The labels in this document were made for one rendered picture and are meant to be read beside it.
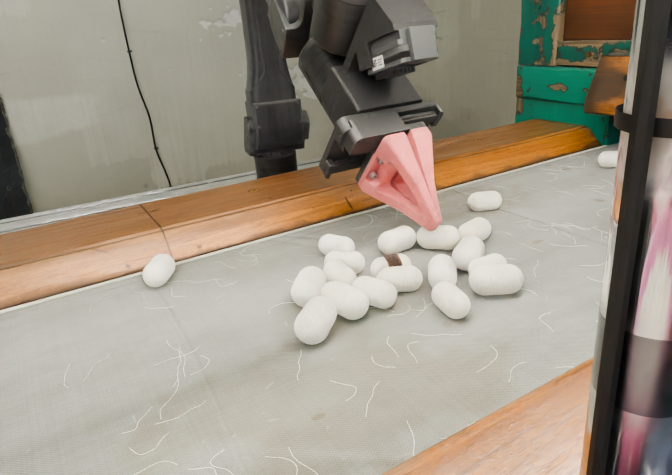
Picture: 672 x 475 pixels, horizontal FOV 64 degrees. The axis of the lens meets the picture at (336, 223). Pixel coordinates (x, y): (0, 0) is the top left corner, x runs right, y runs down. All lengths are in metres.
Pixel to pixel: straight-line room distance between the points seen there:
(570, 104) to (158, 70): 1.81
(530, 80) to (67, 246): 0.67
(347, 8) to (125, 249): 0.26
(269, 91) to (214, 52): 1.67
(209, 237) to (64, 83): 1.88
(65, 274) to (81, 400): 0.16
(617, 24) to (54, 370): 0.73
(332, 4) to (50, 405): 0.33
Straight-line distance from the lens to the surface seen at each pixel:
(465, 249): 0.41
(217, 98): 2.43
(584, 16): 0.85
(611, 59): 0.76
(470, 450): 0.23
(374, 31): 0.43
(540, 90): 0.88
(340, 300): 0.35
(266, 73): 0.75
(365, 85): 0.46
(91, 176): 2.39
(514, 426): 0.25
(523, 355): 0.33
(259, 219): 0.51
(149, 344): 0.37
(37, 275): 0.48
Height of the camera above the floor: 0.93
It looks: 21 degrees down
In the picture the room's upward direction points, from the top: 4 degrees counter-clockwise
